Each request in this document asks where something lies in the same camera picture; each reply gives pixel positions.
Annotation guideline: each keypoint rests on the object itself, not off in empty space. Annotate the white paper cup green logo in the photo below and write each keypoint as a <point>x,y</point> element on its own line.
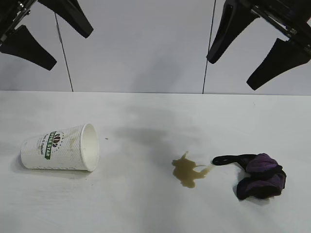
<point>60,150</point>

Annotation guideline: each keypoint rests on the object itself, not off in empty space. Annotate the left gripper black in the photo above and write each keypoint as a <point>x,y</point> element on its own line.
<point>9,14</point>

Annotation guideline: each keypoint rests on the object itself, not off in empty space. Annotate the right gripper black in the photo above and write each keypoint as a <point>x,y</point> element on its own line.
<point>286,17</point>

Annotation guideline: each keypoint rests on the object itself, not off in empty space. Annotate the brown spilled coffee puddle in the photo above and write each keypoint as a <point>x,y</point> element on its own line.
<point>187,170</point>

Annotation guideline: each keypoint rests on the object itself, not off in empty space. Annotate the purple and black cloth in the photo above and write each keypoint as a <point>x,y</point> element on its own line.
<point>262,177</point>

